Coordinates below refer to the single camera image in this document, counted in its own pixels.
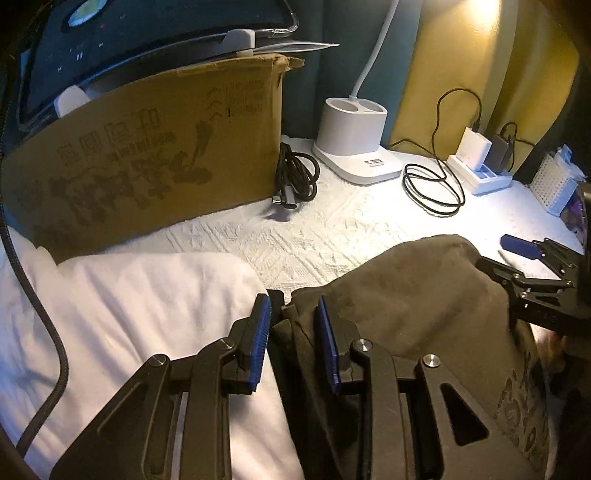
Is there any dark olive t-shirt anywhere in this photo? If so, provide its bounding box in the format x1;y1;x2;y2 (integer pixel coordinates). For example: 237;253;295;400
270;236;550;479

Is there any person's right hand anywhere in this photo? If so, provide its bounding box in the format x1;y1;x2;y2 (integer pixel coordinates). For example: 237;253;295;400
531;325;567;375

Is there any purple cloth item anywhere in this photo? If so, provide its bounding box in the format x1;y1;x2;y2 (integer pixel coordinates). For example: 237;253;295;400
560;192;584;237

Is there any white perforated basket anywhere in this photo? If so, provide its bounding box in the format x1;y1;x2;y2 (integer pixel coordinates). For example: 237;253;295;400
529;151;582;217

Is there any white power strip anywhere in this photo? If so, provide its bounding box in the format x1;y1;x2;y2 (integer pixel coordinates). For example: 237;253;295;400
447;155;513;196

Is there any black charger plug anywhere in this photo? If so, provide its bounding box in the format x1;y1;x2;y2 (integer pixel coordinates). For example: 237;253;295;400
484;134;512;174

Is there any white folded cloth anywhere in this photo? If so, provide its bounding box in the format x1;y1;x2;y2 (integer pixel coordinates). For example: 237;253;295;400
0;225;306;480

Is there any white charger plug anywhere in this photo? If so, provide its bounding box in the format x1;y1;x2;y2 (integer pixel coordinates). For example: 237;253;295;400
456;127;492;172

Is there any yellow curtain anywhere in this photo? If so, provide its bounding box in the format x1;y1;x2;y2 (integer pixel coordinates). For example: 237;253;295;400
389;1;580;168

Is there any white desk lamp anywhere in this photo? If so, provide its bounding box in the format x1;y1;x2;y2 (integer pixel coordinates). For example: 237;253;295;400
312;1;426;185

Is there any brown cardboard box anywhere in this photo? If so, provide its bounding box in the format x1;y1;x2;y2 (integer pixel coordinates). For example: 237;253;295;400
1;54;303;262

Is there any dark tablet screen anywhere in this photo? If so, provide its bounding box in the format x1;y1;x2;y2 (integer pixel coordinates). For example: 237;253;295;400
18;0;327;132

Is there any braided black cable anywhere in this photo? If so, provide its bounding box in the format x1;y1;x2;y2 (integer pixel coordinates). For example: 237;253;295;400
0;59;70;458

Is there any coiled black charging cable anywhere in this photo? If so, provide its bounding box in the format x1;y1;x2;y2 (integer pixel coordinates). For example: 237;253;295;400
402;88;484;218

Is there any bundled black cable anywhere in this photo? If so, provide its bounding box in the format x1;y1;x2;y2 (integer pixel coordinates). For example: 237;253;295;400
270;141;322;211

